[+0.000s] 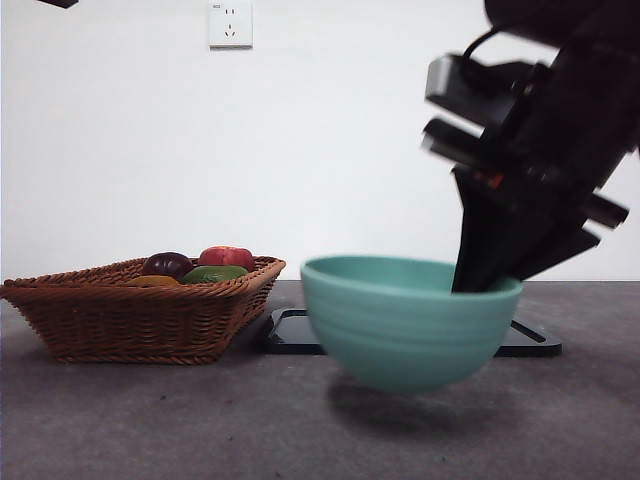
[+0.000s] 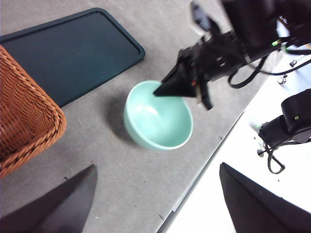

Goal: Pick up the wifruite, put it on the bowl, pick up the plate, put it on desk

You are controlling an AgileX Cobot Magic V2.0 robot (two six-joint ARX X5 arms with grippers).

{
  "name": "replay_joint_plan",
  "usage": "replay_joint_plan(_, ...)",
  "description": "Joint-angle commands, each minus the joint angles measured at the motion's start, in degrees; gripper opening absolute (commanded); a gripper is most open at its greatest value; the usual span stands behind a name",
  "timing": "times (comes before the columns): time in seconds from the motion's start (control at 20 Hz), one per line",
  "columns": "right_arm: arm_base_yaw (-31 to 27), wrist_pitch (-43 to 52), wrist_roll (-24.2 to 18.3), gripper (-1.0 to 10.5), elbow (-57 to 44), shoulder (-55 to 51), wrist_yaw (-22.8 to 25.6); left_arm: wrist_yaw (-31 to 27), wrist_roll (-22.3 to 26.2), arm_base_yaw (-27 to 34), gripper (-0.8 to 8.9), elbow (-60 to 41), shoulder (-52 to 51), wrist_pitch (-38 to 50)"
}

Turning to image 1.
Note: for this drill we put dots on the green lime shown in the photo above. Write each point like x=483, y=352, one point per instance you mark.
x=215, y=274

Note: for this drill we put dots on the white wall socket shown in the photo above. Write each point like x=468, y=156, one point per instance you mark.
x=230, y=25

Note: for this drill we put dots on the yellow-brown kiwifruit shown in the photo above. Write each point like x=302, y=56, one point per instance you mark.
x=152, y=280

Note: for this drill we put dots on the black rectangular tray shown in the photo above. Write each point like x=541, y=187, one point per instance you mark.
x=287, y=335

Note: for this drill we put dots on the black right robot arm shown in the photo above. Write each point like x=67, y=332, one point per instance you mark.
x=575, y=25

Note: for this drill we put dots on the dark purple plum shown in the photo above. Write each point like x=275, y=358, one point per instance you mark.
x=167, y=262

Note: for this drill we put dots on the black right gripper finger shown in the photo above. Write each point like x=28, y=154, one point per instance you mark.
x=530, y=240
x=470, y=240

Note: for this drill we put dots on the teal ceramic bowl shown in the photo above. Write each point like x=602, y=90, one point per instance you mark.
x=400, y=335

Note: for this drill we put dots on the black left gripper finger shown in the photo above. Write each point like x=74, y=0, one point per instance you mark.
x=60, y=2

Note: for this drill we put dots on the brown wicker basket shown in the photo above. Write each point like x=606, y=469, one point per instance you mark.
x=125, y=320

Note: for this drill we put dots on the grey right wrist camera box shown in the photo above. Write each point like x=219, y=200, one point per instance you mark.
x=450, y=82

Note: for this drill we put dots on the red peach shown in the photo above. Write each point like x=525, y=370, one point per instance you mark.
x=227, y=256

